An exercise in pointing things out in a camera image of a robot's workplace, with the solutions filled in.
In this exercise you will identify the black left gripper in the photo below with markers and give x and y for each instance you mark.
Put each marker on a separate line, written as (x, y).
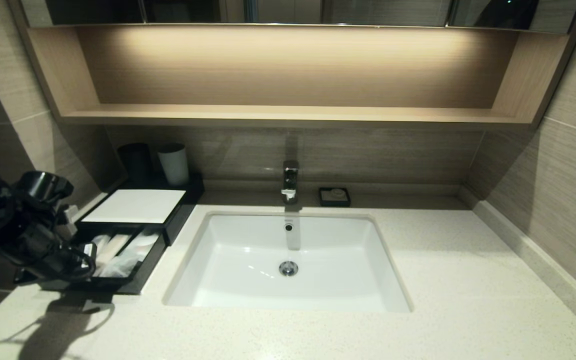
(50, 252)

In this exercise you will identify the green-label toothbrush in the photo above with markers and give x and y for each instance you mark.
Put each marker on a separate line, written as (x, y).
(118, 245)

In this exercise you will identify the black amenity box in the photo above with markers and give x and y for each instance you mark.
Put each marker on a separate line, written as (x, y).
(189, 205)

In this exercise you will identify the white flat sachet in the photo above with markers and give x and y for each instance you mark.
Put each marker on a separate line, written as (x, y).
(120, 267)

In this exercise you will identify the white sachet with round pad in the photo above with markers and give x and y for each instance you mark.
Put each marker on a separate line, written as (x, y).
(144, 241)

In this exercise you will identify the white card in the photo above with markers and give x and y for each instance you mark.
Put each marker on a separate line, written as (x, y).
(135, 206)

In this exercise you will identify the black cup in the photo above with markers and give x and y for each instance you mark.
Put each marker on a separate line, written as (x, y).
(136, 162)

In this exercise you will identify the white cup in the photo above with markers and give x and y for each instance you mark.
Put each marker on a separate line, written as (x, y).
(174, 166)

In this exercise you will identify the chrome sink drain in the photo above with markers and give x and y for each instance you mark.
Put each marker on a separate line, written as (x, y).
(288, 268)

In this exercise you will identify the chrome faucet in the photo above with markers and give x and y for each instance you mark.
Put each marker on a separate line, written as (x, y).
(290, 182)

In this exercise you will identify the black soap dish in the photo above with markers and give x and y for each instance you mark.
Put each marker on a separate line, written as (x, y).
(323, 203)

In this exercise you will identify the white sink basin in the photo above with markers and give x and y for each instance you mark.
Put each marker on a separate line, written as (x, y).
(338, 270)

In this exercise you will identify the beige soap bar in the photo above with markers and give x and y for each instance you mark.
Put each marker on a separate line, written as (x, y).
(337, 193)

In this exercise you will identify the mirror cabinet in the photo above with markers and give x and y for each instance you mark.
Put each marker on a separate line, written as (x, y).
(368, 12)

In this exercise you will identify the light wooden wall shelf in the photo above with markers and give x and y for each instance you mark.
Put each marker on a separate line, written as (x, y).
(288, 116)

